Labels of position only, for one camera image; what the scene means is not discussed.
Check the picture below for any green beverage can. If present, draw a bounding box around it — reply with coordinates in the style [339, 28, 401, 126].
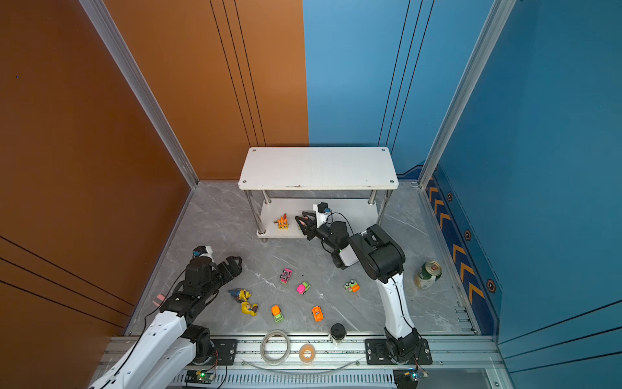
[415, 261, 442, 290]

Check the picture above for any black lidded paper cup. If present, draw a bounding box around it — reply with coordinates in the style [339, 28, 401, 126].
[329, 323, 347, 346]

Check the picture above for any orange green toy truck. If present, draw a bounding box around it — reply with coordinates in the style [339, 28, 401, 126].
[271, 306, 284, 324]

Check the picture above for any clear tape roll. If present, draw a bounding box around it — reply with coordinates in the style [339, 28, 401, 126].
[259, 330, 291, 366]

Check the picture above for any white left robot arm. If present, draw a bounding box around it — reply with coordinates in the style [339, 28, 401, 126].
[90, 255, 242, 388]

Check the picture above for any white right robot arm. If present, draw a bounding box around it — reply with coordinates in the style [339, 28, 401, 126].
[295, 212, 423, 364]

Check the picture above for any green circuit board left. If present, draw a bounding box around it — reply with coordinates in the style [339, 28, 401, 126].
[184, 370, 217, 385]

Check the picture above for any green orange toy car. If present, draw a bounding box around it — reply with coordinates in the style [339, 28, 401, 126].
[344, 279, 361, 293]

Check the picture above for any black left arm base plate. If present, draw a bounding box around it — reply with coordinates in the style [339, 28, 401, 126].
[191, 339, 237, 366]

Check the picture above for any blue yellow duck figure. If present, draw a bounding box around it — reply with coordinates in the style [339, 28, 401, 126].
[228, 288, 251, 304]

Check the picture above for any green circuit board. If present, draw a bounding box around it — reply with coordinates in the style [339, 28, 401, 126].
[393, 367, 429, 389]
[184, 370, 217, 385]

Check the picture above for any pink black toy car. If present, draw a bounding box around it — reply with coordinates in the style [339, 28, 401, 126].
[280, 268, 293, 285]

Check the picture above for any pink green toy car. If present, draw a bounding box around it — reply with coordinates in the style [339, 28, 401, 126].
[296, 281, 310, 295]

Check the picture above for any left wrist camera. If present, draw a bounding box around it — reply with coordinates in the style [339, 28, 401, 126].
[192, 246, 213, 258]

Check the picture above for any yellow banana figure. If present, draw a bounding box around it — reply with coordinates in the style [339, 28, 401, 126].
[241, 301, 259, 317]

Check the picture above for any white two-tier metal shelf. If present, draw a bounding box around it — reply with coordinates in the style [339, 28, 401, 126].
[238, 147, 398, 240]

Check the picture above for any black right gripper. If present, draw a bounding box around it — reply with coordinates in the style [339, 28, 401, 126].
[296, 213, 340, 253]

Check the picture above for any orange yellow dragon figure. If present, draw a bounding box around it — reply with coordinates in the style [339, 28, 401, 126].
[275, 213, 289, 230]

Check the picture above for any tan tape roll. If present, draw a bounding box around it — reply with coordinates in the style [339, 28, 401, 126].
[299, 343, 316, 364]

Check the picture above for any green circuit board right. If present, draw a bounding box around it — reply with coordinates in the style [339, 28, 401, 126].
[393, 367, 429, 389]

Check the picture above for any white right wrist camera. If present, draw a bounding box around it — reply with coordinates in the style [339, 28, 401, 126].
[313, 202, 332, 229]

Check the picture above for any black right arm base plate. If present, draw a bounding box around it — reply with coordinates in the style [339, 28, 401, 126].
[364, 338, 432, 366]

